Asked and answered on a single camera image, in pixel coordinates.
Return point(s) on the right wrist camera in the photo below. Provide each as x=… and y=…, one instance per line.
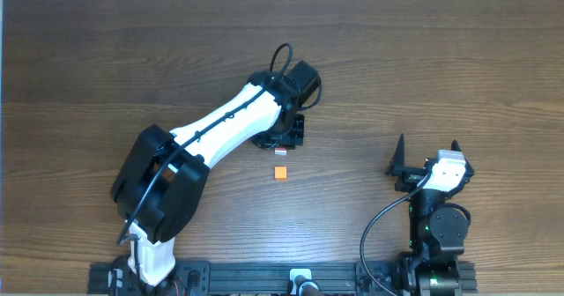
x=447, y=170

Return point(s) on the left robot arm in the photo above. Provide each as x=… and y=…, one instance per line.
x=247, y=124

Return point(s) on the orange cube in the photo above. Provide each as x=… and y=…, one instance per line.
x=280, y=173

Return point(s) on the white cube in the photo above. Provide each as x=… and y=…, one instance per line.
x=280, y=153

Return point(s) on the mounting rail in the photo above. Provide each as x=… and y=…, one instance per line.
x=255, y=278

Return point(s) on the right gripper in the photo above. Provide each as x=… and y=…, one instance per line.
x=412, y=179

